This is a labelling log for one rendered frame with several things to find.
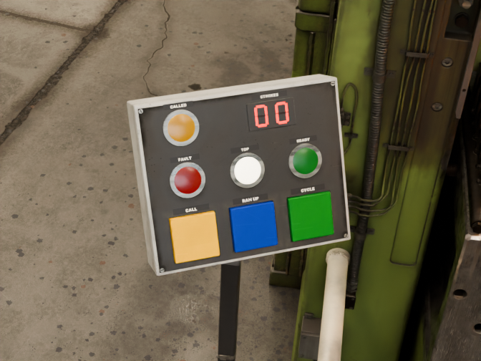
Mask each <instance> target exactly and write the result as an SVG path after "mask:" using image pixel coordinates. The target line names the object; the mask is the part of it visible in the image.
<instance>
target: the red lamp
mask: <svg viewBox="0 0 481 361"><path fill-rule="evenodd" d="M174 183H175V187H176V188H177V189H178V190H179V191H180V192H181V193H184V194H190V193H194V192H196V190H197V189H199V187H200V184H201V175H200V173H199V172H198V170H196V169H195V168H193V167H184V168H181V169H180V170H179V171H178V172H177V173H176V175H175V179H174Z"/></svg>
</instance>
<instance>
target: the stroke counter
mask: <svg viewBox="0 0 481 361"><path fill-rule="evenodd" d="M283 104H285V107H286V111H284V112H278V105H283ZM260 107H264V108H265V115H258V114H257V108H260ZM275 108H276V113H278V114H277V115H276V122H279V119H278V115H281V114H286V121H282V122H279V124H284V123H287V121H289V119H288V105H287V103H285V102H277V105H275ZM254 110H255V116H258V117H266V124H262V125H259V124H258V117H256V126H257V125H258V127H265V126H266V125H267V124H268V116H266V115H267V114H268V113H267V106H264V105H258V106H256V108H254ZM286 112H287V113H286Z"/></svg>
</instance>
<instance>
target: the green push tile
mask: <svg viewBox="0 0 481 361"><path fill-rule="evenodd" d="M287 205H288V219H289V226H290V233H291V240H292V241H293V242H294V241H302V240H306V239H313V238H317V237H322V236H328V235H333V234H334V224H333V216H332V207H331V193H330V192H329V191H323V192H318V193H311V194H306V195H302V196H294V197H290V198H287Z"/></svg>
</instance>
